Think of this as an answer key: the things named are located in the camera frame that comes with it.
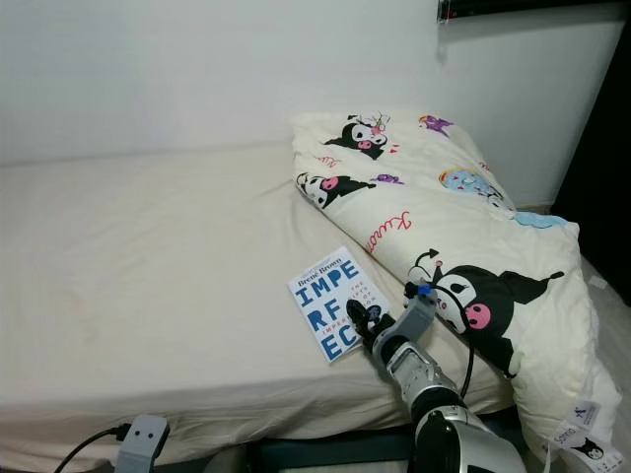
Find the white book with blue letters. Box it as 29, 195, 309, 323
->
288, 246, 395, 364

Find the cream cartoon print comforter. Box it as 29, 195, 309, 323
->
291, 110, 622, 466

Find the mattress with cream sheet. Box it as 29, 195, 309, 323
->
0, 143, 631, 464

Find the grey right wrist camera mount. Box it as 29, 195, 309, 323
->
399, 294, 443, 341

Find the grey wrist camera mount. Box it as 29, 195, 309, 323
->
120, 415, 171, 473
399, 294, 443, 341

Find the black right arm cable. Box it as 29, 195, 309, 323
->
404, 281, 479, 395

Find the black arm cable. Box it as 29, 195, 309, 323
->
404, 281, 479, 395
56, 424, 134, 473

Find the teal upholstered bed frame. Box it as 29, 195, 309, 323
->
246, 409, 533, 473

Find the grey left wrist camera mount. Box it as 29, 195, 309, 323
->
120, 415, 171, 473

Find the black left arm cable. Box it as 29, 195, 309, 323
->
56, 424, 134, 473

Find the black wall shelf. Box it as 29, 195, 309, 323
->
437, 0, 631, 23

